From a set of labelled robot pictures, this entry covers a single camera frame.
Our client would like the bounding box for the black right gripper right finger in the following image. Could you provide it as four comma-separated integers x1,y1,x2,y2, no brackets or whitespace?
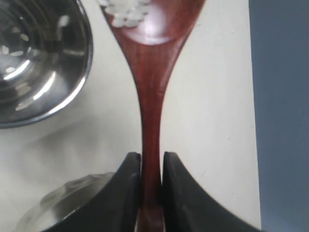
162,152,258,232

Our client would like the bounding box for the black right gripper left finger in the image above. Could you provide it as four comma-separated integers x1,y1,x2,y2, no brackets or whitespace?
46,152,141,232

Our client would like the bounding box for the dark red wooden spoon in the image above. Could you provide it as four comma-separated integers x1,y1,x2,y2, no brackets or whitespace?
98,0,205,232

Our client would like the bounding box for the steel bowl of rice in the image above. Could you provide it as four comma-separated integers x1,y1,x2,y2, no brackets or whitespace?
14,172,114,232

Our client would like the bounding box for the small steel cup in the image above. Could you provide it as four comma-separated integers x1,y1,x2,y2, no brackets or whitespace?
0,0,94,129

